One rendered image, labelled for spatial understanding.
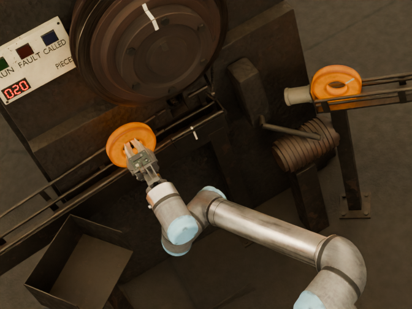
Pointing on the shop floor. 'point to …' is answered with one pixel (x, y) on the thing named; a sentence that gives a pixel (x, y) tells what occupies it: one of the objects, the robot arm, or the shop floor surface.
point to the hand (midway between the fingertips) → (129, 141)
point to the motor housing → (306, 168)
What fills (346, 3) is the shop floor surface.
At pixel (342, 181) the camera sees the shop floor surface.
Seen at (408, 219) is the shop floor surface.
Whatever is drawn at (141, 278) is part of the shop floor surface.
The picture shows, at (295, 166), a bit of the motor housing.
